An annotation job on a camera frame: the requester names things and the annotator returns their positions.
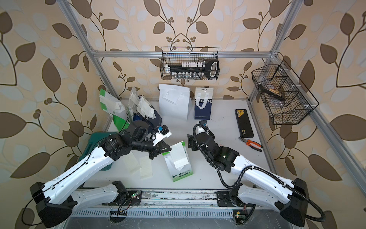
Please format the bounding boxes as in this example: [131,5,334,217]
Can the blue white Cheerful bag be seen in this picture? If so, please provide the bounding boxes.
[128,86,143,121]

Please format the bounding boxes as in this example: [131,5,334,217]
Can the large white paper bag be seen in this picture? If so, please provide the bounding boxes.
[159,84,192,120]

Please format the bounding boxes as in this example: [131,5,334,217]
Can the black box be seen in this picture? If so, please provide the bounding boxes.
[234,109,254,138]

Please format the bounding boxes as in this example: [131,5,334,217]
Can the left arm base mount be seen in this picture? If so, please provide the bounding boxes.
[103,181,142,223]

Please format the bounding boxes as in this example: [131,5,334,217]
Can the green white bag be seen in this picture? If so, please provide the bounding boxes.
[99,89,129,132]
[162,141,193,182]

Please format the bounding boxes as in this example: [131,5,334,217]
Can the green tool case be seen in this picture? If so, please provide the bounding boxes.
[79,133,117,173]

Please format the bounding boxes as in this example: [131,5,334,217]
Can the navy bag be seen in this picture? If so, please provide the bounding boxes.
[137,95,163,130]
[194,87,214,120]

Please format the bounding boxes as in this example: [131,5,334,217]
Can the right wire basket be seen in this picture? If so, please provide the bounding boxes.
[251,60,319,125]

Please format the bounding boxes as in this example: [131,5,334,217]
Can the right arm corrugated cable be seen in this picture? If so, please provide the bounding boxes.
[192,123,327,223]

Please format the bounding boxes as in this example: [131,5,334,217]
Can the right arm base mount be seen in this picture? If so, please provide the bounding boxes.
[215,184,256,225]

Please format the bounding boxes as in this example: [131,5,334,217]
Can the orange handled pliers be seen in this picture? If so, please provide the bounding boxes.
[239,137,263,152]

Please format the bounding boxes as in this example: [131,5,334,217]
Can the wire basket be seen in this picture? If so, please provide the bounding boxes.
[251,60,319,125]
[160,46,220,81]

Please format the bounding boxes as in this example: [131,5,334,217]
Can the dark tool in basket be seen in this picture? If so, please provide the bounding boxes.
[259,85,286,102]

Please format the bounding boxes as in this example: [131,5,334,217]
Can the aluminium frame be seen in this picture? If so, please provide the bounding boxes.
[59,1,366,198]

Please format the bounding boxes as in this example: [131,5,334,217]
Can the navy bag front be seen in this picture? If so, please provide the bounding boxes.
[137,95,163,130]

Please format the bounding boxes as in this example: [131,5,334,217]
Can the black socket set holder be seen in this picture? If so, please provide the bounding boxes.
[163,59,220,79]

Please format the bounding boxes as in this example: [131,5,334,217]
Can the back wire basket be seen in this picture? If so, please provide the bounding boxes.
[160,46,220,81]

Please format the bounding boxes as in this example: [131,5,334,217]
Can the navy bag rear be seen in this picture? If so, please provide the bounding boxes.
[194,87,214,120]

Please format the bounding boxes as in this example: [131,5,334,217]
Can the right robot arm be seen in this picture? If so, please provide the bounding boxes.
[188,132,311,227]

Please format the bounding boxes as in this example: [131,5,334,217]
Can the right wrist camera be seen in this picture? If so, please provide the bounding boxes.
[196,120,209,134]

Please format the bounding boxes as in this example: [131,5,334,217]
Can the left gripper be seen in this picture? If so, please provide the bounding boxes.
[130,137,173,159]

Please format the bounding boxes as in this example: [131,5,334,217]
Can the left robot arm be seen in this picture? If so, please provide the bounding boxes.
[30,131,171,228]

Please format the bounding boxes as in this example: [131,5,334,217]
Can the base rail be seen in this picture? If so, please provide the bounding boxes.
[51,188,304,229]

